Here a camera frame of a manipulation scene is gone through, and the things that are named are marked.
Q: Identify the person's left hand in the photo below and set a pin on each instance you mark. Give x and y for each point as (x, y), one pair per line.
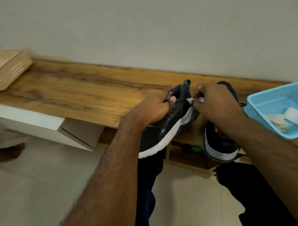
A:
(149, 111)

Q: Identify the person's right hand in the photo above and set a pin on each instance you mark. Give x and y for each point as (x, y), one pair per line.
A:
(218, 107)

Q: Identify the used wipe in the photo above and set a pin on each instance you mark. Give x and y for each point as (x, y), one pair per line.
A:
(277, 122)

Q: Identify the person's right forearm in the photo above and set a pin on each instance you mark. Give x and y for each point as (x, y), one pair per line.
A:
(270, 156)

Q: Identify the person's left forearm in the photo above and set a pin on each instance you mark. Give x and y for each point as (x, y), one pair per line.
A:
(109, 184)

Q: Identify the blue plastic basket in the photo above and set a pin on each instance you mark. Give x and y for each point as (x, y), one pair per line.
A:
(263, 97)

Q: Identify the green ball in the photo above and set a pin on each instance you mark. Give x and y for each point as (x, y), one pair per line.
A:
(196, 148)

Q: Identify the wooden table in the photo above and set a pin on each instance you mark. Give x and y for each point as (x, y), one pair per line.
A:
(69, 88)

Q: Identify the white drawer unit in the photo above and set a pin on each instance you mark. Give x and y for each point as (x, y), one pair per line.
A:
(30, 118)

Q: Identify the beige perforated basket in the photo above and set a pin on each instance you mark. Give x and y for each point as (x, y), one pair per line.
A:
(12, 67)

